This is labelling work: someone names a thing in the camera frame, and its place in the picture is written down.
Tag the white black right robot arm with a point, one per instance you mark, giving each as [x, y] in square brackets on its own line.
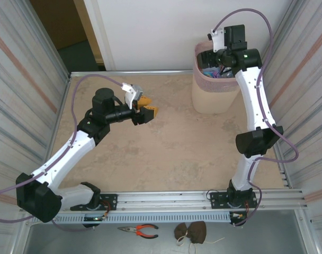
[256, 100]

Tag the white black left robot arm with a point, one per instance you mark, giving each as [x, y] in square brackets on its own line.
[65, 153]

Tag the purple plastic bin liner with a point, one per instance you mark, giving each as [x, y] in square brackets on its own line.
[216, 86]

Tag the pink waste basket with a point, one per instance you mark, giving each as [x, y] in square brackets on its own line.
[211, 100]

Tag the brown cloth pouch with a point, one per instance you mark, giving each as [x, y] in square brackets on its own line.
[180, 230]
[198, 232]

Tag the grey metal shelf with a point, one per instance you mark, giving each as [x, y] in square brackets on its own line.
[97, 243]

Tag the wooden door frame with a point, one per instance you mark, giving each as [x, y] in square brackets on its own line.
[90, 31]

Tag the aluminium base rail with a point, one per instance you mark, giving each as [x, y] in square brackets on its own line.
[163, 201]

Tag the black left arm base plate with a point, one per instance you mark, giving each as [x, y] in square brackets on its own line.
[110, 201]

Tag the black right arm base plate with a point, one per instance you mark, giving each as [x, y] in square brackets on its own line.
[216, 199]

